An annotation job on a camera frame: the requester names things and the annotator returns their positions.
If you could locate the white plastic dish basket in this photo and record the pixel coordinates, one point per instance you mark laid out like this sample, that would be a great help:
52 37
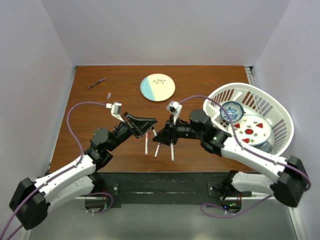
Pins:
254 102

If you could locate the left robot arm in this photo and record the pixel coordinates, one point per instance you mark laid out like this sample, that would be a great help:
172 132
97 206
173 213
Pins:
34 199

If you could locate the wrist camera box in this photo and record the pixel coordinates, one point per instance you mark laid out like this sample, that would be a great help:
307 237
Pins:
116 110
175 109

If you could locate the white pen red tip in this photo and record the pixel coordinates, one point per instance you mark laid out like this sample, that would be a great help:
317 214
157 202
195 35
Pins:
157 150

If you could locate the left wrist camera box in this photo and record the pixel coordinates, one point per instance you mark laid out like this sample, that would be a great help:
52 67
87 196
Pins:
116 110

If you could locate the white pen pink tip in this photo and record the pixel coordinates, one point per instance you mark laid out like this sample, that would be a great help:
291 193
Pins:
146 148

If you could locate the cream and teal plate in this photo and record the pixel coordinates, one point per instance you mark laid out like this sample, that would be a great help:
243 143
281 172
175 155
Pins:
157 87

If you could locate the grey cup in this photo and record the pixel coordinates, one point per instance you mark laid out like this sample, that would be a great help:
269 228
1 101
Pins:
265 147

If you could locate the white pen black tip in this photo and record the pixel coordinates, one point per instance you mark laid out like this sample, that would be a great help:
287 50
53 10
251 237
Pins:
154 131

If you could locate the purple pen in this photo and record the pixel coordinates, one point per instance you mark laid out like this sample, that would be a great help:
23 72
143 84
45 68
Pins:
96 83

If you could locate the clear pen cap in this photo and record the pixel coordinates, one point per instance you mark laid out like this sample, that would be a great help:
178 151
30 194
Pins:
109 95

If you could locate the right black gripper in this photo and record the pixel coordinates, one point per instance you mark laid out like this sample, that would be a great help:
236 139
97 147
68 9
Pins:
170 131

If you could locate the white pen green tip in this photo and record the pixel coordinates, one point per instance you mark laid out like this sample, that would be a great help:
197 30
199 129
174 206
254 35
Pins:
172 155

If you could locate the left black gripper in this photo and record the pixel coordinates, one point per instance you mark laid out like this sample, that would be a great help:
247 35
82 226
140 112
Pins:
142 125

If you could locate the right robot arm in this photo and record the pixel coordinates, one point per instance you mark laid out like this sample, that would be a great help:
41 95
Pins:
283 178

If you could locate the watermelon pattern plate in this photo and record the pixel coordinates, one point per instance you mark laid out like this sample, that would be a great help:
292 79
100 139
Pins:
253 130

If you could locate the blue patterned bowl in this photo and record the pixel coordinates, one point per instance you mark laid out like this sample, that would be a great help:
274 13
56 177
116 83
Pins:
232 110

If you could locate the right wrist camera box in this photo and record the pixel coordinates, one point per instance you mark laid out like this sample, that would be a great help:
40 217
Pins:
175 109

